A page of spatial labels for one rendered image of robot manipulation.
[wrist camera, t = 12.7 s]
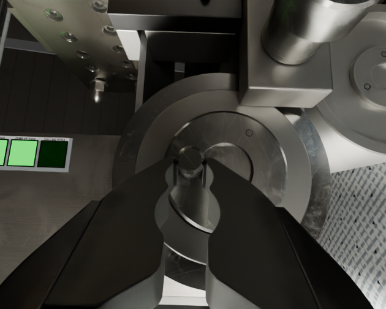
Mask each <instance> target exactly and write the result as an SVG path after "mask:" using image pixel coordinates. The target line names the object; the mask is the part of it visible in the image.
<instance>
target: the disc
mask: <svg viewBox="0 0 386 309"><path fill-rule="evenodd" d="M208 90H234V91H239V75H238V74H229V73H209V74H200V75H195V76H191V77H188V78H184V79H182V80H179V81H177V82H175V83H172V84H170V85H169V86H166V87H165V88H163V89H161V90H160V91H158V92H157V93H156V94H154V95H153V96H151V97H150V98H149V99H148V100H147V101H146V102H145V103H144V104H143V105H142V106H141V107H140V108H139V109H138V110H137V111H136V112H135V114H134V115H133V117H132V118H131V119H130V121H129V122H128V124H127V126H126V127H125V129H124V131H123V133H122V135H121V138H120V140H119V142H118V146H117V148H116V152H115V157H114V160H113V168H112V189H114V188H115V187H117V186H118V185H119V184H121V183H122V182H123V181H125V180H127V179H128V178H130V177H131V176H133V175H134V167H135V159H136V155H137V152H138V148H139V146H140V143H141V141H142V138H143V136H144V135H145V132H146V131H147V129H148V128H149V126H150V125H151V123H152V122H153V121H154V120H155V119H156V118H157V117H158V115H160V114H161V113H162V112H163V111H164V110H165V109H166V108H167V107H169V106H170V105H172V104H173V103H175V102H176V101H178V100H180V99H182V98H184V97H186V96H188V95H191V94H194V93H198V92H201V91H208ZM275 108H276V109H278V110H279V111H280V112H281V113H282V114H283V115H284V116H285V117H286V118H287V119H288V120H289V121H290V122H291V123H292V124H293V126H294V127H295V129H296V130H297V132H298V133H299V135H300V137H301V139H302V141H303V143H304V145H305V147H306V151H307V152H308V156H309V161H310V165H311V174H312V186H311V196H310V200H309V204H308V207H307V210H306V213H305V215H304V217H303V220H302V222H301V223H300V224H301V225H302V226H303V227H304V228H305V229H306V230H307V231H308V233H309V234H310V235H311V236H312V237H313V238H314V239H315V240H317V238H318V236H319V234H320V232H321V230H322V228H323V225H324V222H325V219H326V217H327V213H328V208H329V204H330V196H331V175H330V166H329V162H328V157H327V153H326V151H325V147H324V145H323V142H322V140H321V138H320V135H319V134H318V132H317V130H316V128H315V127H314V125H313V124H312V122H311V120H310V119H309V118H308V117H307V115H306V114H305V113H304V111H302V109H301V108H299V107H275ZM164 257H165V276H167V277H169V278H170V279H172V280H174V281H176V282H178V283H181V284H183V285H185V286H189V287H191V288H195V289H199V290H203V291H205V272H206V265H203V264H199V263H197V262H194V261H191V260H189V259H186V258H185V257H182V256H181V255H179V254H178V253H176V252H174V251H173V250H171V249H170V248H169V247H168V246H167V245H165V244H164Z"/></svg>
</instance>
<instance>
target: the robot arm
mask: <svg viewBox="0 0 386 309"><path fill-rule="evenodd" d="M176 162H177V160H176V158H175V157H173V156H171V157H166V158H164V159H162V160H160V161H158V162H157V163H155V164H153V165H152V166H149V167H147V168H146V169H144V170H142V171H140V172H139V173H137V174H135V175H133V176H131V177H130V178H128V179H127V180H125V181H123V182H122V183H121V184H119V185H118V186H117V187H115V188H114V189H113V190H111V191H110V192H109V193H108V194H107V195H106V196H105V197H104V198H102V199H101V200H100V201H99V200H92V201H91V202H90V203H89V204H88V205H86V206H85V207H84V208H83V209H82V210H80V211H79V212H78V213H77V214H76V215H75V216H74V217H73V218H71V219H70V220H69V221H68V222H67V223H66V224H65V225H63V227H61V228H60V229H59V230H58V231H56V232H55V233H54V234H53V235H52V236H51V237H50V238H49V239H47V240H46V241H45V242H44V243H43V244H41V246H39V247H38V248H37V249H36V250H35V251H34V252H32V253H31V254H30V255H29V256H28V257H27V258H26V259H25V260H24V261H23V262H22V263H21V264H20V265H19V266H18V267H17V268H16V269H15V270H14V271H13V272H12V273H11V274H10V275H9V276H8V277H7V278H6V279H5V280H4V281H3V282H2V283H1V284H0V309H153V308H155V307H156V306H157V305H158V304H159V302H160V301H161V299H162V293H163V287H164V276H165V257H164V236H163V234H162V232H161V231H160V228H161V226H162V225H163V223H164V222H165V220H166V219H167V218H168V216H169V209H168V195H169V194H170V192H171V191H172V190H173V189H174V188H177V180H178V166H177V165H176ZM202 188H203V189H205V190H206V192H207V193H208V194H209V199H208V215H207V218H208V220H209V222H210V223H211V224H212V226H213V227H214V231H213V232H212V233H211V235H210V236H209V238H208V249H207V257H206V272H205V297H206V302H207V304H208V306H209V307H210V308H211V309H374V308H373V306H372V305H371V303H370V302H369V300H368V299H367V298H366V296H365V295H364V293H362V291H361V290H360V288H359V287H358V286H357V285H356V284H355V282H354V281H353V279H351V277H350V276H349V275H348V274H347V273H346V272H345V270H344V269H343V268H342V267H341V266H340V265H339V264H338V263H337V262H336V261H335V260H334V259H333V258H332V257H331V256H330V255H329V254H328V253H327V252H326V251H325V250H324V249H323V247H322V246H321V245H320V244H319V243H318V242H317V241H316V240H315V239H314V238H313V237H312V236H311V235H310V234H309V233H308V231H307V230H306V229H305V228H304V227H303V226H302V225H301V224H300V223H299V222H298V221H297V220H296V219H295V218H294V217H293V216H292V215H291V214H290V213H289V212H288V211H287V210H286V209H285V208H284V207H276V206H275V204H274V203H272V201H271V200H269V198H267V196H266V195H264V193H263V192H261V190H259V189H258V188H256V187H255V186H254V185H253V184H252V183H250V182H249V181H247V180H246V179H244V178H243V177H241V176H240V175H238V174H237V173H235V172H234V171H232V170H231V169H229V168H228V167H226V166H225V165H223V164H222V163H220V162H219V161H217V160H215V159H213V158H206V159H205V160H204V163H203V173H202Z"/></svg>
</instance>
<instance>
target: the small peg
mask: <svg viewBox="0 0 386 309"><path fill-rule="evenodd" d="M176 160H177V162H176V165H177V166H178V169H179V172H180V174H181V175H182V176H183V177H184V178H188V179H193V178H196V177H198V176H199V175H200V174H201V172H202V169H203V163H204V160H205V157H204V155H203V153H202V151H201V150H200V149H198V148H197V147H193V146H187V147H184V148H182V149H181V150H180V151H179V152H178V154H177V156H176Z"/></svg>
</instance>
